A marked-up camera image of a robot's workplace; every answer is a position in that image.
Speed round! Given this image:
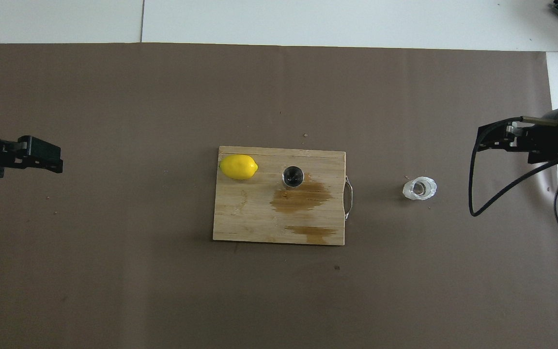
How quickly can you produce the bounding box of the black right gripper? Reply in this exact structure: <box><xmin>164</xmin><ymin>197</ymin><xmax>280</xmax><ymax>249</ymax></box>
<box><xmin>478</xmin><ymin>109</ymin><xmax>558</xmax><ymax>164</ymax></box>

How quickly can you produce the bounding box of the small clear glass cup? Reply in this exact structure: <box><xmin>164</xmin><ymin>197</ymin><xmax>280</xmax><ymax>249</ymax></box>
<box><xmin>402</xmin><ymin>176</ymin><xmax>438</xmax><ymax>202</ymax></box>

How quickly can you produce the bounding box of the steel double jigger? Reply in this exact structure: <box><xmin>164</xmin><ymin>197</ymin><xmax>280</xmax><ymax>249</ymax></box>
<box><xmin>281</xmin><ymin>165</ymin><xmax>305</xmax><ymax>189</ymax></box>

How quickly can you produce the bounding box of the brown paper table mat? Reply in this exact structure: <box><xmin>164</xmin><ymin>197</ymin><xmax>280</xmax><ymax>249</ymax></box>
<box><xmin>0</xmin><ymin>43</ymin><xmax>558</xmax><ymax>349</ymax></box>

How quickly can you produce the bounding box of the yellow lemon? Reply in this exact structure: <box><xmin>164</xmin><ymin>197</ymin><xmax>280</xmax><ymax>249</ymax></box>
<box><xmin>219</xmin><ymin>154</ymin><xmax>259</xmax><ymax>181</ymax></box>

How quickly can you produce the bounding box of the wooden cutting board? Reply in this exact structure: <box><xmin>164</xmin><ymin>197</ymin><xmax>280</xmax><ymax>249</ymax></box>
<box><xmin>212</xmin><ymin>146</ymin><xmax>355</xmax><ymax>246</ymax></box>

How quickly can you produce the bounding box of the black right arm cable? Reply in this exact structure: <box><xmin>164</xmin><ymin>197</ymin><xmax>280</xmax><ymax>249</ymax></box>
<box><xmin>469</xmin><ymin>115</ymin><xmax>558</xmax><ymax>217</ymax></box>

